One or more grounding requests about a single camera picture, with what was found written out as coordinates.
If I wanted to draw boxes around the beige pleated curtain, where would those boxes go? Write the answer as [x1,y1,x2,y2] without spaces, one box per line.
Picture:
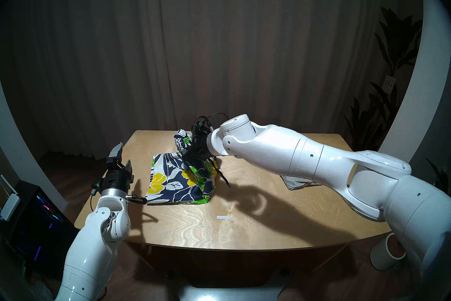
[11,0,406,160]

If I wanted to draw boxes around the grey jersey shorts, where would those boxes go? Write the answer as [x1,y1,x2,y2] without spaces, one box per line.
[281,175,322,191]

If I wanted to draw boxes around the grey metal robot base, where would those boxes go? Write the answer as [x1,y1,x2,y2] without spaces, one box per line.
[167,269,293,301]

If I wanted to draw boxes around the white cylindrical plant pot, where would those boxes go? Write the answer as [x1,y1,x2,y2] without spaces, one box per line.
[370,232,406,271]

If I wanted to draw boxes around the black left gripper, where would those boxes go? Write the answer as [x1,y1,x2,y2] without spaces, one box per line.
[101,143,134,195]

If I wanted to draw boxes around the tall dark leafy plant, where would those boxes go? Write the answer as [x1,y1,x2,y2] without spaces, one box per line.
[344,7,423,153]

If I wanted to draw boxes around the black computer tower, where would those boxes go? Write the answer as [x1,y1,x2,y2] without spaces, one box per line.
[4,180,81,281]

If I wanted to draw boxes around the small dark leafy plant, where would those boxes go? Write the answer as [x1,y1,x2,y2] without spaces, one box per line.
[425,157,451,198]

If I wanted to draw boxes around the white router box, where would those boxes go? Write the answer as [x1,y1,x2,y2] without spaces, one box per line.
[0,175,21,221]

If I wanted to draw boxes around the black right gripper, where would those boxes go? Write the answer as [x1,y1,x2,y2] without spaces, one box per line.
[183,117,215,163]

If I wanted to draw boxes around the navy green floral shorts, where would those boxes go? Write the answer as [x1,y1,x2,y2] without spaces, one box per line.
[146,129,230,205]

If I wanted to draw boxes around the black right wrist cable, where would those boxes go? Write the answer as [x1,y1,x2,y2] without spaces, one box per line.
[197,113,229,128]

